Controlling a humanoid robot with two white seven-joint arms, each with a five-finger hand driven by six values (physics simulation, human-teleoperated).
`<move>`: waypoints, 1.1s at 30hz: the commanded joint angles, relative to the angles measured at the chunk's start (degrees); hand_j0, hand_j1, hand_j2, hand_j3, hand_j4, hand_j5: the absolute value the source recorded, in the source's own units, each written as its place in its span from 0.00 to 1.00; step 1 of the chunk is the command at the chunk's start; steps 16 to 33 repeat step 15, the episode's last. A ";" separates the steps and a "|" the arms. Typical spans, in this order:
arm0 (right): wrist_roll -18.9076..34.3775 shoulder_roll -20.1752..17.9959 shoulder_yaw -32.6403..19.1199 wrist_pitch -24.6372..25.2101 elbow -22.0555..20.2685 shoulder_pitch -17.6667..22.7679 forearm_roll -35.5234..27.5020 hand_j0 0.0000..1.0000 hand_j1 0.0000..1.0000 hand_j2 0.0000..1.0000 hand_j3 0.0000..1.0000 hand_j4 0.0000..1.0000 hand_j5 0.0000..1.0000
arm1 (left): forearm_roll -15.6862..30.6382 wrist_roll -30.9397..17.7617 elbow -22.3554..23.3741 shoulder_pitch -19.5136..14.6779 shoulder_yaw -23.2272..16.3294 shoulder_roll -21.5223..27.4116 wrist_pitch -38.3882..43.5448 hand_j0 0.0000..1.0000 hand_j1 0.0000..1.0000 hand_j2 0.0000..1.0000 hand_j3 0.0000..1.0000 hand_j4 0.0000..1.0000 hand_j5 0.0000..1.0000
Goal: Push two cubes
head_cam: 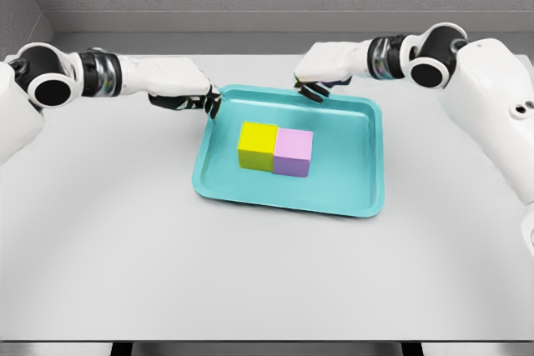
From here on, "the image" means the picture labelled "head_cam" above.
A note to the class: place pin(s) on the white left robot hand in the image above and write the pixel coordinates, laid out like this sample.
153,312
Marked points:
175,76

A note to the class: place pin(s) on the pink cube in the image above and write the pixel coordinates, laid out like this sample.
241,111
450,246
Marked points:
294,151

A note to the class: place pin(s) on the yellow cube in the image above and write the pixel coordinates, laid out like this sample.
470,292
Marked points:
258,143

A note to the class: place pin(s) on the teal rectangular tray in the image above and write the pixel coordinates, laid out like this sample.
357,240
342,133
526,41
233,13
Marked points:
342,164

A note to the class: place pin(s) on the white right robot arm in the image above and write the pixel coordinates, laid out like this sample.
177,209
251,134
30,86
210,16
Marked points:
480,81

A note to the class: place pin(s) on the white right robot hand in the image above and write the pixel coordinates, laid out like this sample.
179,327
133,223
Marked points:
325,62

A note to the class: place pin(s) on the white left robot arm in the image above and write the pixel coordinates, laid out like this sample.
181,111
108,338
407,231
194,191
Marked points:
50,76

